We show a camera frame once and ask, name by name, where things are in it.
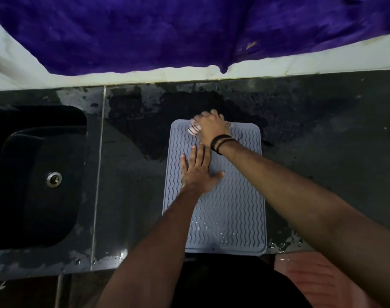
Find person's right hand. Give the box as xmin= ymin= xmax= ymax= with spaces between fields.
xmin=194 ymin=109 xmax=233 ymax=148

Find person's left hand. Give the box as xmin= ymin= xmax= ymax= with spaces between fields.
xmin=180 ymin=143 xmax=225 ymax=196

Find checkered pink cleaning cloth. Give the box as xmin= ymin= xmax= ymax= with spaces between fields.
xmin=188 ymin=117 xmax=234 ymax=137

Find grey ribbed silicone mat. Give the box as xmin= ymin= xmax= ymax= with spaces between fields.
xmin=162 ymin=118 xmax=268 ymax=256

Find person's left forearm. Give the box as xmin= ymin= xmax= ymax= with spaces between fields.
xmin=97 ymin=186 xmax=202 ymax=308

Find person's right forearm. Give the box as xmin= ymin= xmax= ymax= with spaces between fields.
xmin=220 ymin=139 xmax=390 ymax=307

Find person's black trousers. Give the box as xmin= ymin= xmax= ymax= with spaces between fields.
xmin=171 ymin=253 xmax=314 ymax=308

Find black thread wristband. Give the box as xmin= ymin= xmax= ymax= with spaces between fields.
xmin=210 ymin=133 xmax=244 ymax=156

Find purple hanging cloth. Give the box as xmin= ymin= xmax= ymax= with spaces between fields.
xmin=0 ymin=0 xmax=390 ymax=77

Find metal sink drain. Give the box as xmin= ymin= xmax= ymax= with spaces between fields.
xmin=46 ymin=171 xmax=63 ymax=188

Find red plastic chair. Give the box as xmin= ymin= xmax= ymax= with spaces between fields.
xmin=273 ymin=252 xmax=385 ymax=308

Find black sink basin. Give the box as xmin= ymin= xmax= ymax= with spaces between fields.
xmin=0 ymin=105 xmax=88 ymax=251

